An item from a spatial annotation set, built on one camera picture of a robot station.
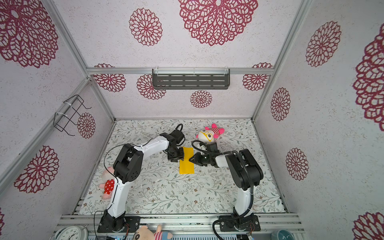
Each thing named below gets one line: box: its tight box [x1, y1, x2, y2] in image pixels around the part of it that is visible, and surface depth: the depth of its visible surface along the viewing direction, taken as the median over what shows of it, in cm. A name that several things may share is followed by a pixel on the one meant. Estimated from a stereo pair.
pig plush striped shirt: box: [133, 224, 173, 240], surface depth 67 cm
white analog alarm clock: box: [54, 225, 89, 240], surface depth 70 cm
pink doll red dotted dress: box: [99, 167, 115, 200], surface depth 83 cm
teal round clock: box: [271, 229, 296, 240], surface depth 69 cm
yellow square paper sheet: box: [179, 146, 195, 175], surface depth 96 cm
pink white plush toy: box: [196, 123, 225, 144], surface depth 105 cm
